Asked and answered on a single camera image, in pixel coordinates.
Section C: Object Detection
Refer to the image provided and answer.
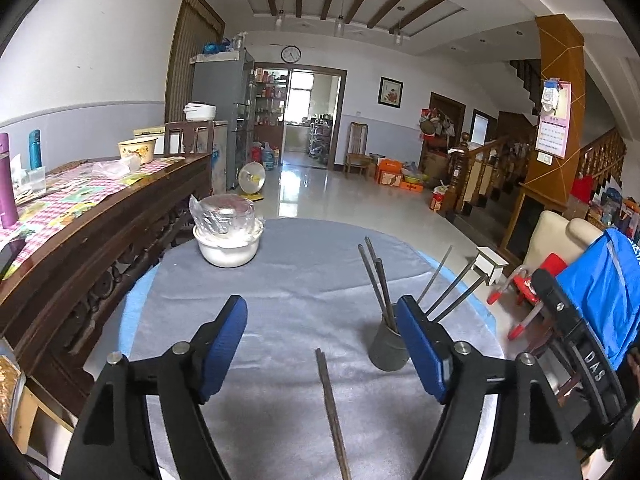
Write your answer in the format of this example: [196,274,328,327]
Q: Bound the plastic-wrapped steel pot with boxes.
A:
[189,194,263,238]

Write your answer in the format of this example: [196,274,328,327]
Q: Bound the grey refrigerator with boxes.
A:
[192,49,256,191]

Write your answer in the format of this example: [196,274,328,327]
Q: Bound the floral enamel basin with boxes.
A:
[117,137,158,166]

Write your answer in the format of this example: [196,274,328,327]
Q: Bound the gold patterned cushion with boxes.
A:
[0,355,26,428]

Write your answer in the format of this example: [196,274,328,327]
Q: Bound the single dark metal chopstick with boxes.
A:
[314,348,347,480]
[320,352,351,480]

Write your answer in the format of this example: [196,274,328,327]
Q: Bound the grey metal utensil holder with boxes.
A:
[368,310,411,372]

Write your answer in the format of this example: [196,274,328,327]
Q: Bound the grey tablecloth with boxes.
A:
[127,217,506,480]

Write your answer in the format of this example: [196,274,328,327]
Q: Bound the black smartphone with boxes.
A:
[0,237,27,281]

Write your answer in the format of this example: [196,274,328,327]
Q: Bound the small white stool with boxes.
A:
[472,246,508,286]

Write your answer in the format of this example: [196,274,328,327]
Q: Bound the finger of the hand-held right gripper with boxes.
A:
[530,269,583,333]

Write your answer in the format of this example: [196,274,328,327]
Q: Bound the dark carved wooden sideboard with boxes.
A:
[0,152,213,418]

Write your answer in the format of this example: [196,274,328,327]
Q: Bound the pink wall calendar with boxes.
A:
[535,79,572,160]

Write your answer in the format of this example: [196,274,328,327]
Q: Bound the clear plastic bag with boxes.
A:
[92,155,142,180]

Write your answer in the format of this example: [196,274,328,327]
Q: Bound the white plastic bowl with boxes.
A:
[193,220,264,268]

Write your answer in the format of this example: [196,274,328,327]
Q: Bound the light blue tablecloth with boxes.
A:
[120,247,497,356]

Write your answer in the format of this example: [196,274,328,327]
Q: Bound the pink checkered cloth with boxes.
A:
[0,156,186,271]

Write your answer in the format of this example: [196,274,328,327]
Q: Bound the framed wall picture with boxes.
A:
[378,77,404,109]

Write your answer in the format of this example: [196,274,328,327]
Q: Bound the round dish heater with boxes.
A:
[238,162,267,197]

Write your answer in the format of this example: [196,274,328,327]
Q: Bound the blue cloth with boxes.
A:
[555,227,640,366]

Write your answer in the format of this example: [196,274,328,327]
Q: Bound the white rice cooker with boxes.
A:
[184,102,218,122]

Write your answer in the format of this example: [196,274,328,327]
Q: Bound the beige armchair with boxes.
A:
[522,210,603,281]

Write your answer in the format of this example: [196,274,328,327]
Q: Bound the orange cardboard boxes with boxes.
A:
[376,157,406,186]

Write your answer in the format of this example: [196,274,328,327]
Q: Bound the teal thermos bottle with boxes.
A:
[27,130,42,171]

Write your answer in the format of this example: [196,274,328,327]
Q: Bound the dark wooden chair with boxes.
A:
[164,120,217,156]

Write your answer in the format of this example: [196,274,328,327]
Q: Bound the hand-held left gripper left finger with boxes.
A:
[60,294,249,480]

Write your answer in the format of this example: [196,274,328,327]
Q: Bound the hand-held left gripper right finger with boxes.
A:
[395,296,583,480]

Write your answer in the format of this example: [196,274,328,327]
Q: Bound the bundle of dark metal chopsticks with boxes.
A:
[357,236,487,335]

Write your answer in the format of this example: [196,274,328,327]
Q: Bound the purple thermos bottle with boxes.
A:
[0,132,20,228]

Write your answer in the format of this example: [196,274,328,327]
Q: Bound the wooden stair railing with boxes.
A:
[447,132,538,213]

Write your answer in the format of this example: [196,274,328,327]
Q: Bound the brown curtain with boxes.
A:
[165,0,226,123]

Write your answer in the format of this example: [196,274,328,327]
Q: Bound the red child's chair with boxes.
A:
[487,252,568,341]

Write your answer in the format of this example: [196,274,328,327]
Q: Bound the light wooden chair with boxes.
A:
[345,121,373,176]

